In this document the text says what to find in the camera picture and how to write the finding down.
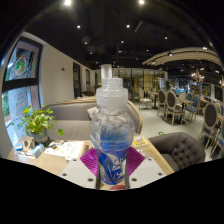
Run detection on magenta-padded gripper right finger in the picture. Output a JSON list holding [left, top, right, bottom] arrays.
[[125, 146, 167, 190]]

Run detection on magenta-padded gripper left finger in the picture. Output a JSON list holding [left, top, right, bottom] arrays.
[[59, 148, 102, 190]]

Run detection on clear blue-labelled water bottle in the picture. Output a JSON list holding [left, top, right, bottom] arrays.
[[89, 77, 136, 186]]

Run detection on white printed brochure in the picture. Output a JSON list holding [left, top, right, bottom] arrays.
[[44, 140, 86, 161]]

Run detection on yellow card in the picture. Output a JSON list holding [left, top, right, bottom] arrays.
[[132, 135, 149, 148]]

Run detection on flat round red coaster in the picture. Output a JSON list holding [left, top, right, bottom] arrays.
[[109, 184, 127, 191]]

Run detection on dark grey tufted armchair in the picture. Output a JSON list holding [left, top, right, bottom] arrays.
[[148, 131, 207, 173]]

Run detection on curved grey sofa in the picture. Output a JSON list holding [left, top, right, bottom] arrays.
[[39, 96, 144, 141]]

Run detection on brown paper bag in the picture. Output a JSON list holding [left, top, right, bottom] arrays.
[[20, 135, 37, 152]]

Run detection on grey white chevron cushion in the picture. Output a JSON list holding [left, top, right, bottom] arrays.
[[87, 105, 98, 121]]

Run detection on green potted plant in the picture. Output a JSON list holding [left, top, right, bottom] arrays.
[[20, 104, 64, 144]]

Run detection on group of dining chairs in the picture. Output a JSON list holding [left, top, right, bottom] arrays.
[[138, 87, 224, 158]]

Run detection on group of ceiling lights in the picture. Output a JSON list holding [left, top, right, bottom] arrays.
[[63, 0, 214, 58]]

